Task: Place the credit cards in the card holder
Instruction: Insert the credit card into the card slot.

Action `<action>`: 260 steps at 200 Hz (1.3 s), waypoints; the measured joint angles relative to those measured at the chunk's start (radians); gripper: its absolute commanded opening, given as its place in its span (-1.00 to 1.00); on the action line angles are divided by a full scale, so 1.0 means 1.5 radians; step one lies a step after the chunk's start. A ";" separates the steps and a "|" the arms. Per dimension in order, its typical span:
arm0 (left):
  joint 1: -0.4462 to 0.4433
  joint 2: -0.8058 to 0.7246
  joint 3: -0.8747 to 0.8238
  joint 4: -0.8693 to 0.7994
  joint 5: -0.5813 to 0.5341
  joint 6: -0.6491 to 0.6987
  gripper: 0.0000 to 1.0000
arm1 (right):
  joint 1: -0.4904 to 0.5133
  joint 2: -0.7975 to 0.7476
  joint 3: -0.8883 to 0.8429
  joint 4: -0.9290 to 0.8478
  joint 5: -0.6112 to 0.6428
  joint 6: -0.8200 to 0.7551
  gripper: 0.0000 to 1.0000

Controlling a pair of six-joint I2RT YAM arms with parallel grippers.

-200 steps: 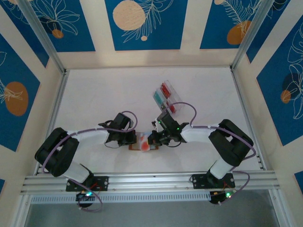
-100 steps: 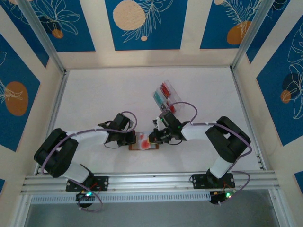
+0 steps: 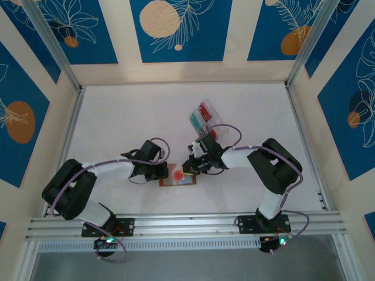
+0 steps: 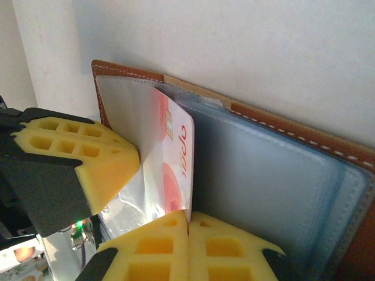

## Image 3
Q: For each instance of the aluminium side rail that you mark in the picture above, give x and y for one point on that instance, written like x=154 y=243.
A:
x=70 y=131
x=304 y=137

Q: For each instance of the teal card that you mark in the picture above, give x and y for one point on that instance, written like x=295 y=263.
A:
x=197 y=120

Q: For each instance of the clear plastic card tray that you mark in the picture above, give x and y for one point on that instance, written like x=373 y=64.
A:
x=218 y=118

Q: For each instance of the long aluminium base rail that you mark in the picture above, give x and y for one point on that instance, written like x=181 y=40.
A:
x=187 y=224

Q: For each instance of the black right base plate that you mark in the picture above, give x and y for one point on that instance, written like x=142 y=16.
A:
x=247 y=224

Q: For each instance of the controller board with green light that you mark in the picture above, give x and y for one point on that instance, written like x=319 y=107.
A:
x=107 y=241
x=278 y=242

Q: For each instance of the brown leather card holder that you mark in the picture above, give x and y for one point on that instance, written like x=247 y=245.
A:
x=189 y=181

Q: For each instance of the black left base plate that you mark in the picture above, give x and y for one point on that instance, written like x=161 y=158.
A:
x=126 y=226

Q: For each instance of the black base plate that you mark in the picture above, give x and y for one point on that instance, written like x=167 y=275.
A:
x=126 y=226
x=247 y=224

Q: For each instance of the aluminium frame post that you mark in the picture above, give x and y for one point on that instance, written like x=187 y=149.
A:
x=310 y=44
x=52 y=44

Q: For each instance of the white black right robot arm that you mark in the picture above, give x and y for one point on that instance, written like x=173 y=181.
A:
x=237 y=156

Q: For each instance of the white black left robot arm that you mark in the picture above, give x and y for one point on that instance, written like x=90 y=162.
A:
x=111 y=171

